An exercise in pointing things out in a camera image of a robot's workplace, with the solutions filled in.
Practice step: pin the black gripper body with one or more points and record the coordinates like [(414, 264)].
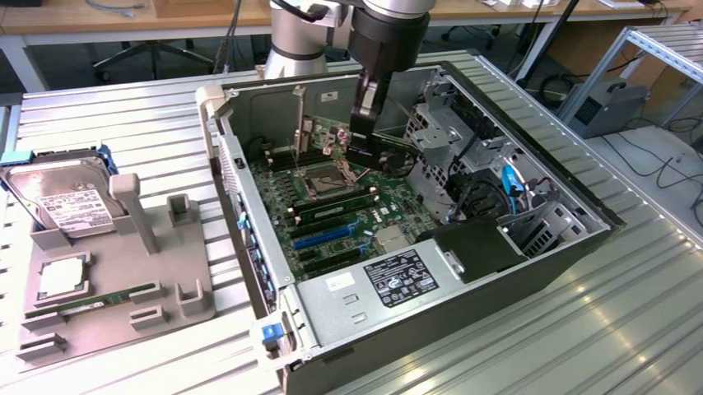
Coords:
[(390, 41)]

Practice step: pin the black graphics card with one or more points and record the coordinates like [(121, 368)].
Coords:
[(385, 158)]

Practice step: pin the metal socket cover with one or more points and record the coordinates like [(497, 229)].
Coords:
[(348, 168)]

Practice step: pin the metal drive cage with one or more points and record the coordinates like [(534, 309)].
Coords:
[(434, 144)]

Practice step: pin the CPU socket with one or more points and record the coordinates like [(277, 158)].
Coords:
[(325, 181)]

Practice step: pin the thin socket locking lever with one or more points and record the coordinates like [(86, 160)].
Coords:
[(297, 166)]

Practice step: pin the green motherboard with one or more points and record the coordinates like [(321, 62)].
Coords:
[(380, 205)]

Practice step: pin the green RAM stick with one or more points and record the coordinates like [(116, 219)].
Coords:
[(330, 212), (105, 303)]

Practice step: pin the black stand leg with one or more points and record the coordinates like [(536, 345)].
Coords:
[(548, 39)]

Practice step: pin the silver chipset heatsink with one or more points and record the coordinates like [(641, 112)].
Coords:
[(392, 240)]

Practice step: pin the blue expansion slot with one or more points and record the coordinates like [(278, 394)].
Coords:
[(322, 240)]

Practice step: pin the black plastic shroud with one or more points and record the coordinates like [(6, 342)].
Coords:
[(478, 251)]

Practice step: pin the black office chair base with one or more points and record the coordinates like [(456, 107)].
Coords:
[(157, 49)]

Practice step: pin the perforated metal disk bay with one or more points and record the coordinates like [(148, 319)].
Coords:
[(549, 230)]

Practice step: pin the grey equipment box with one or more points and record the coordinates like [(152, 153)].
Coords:
[(610, 107)]

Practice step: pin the grey power supply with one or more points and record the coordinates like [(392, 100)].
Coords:
[(341, 312)]

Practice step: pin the hard drive with blue caddy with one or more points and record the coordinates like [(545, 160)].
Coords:
[(108, 160)]

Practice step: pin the open black PC case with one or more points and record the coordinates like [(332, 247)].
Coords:
[(549, 263)]

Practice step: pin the blue case latch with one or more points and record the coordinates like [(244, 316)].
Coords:
[(272, 333)]

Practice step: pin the silver hard disk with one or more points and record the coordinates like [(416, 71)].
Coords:
[(61, 193)]

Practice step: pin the grey parts rack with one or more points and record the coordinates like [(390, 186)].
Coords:
[(110, 288)]

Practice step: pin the silver CPU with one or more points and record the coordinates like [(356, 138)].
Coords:
[(61, 280)]

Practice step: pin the wooden desk white frame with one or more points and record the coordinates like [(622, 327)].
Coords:
[(468, 12), (165, 22)]

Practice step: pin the aluminium profile frame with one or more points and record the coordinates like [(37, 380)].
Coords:
[(660, 41)]

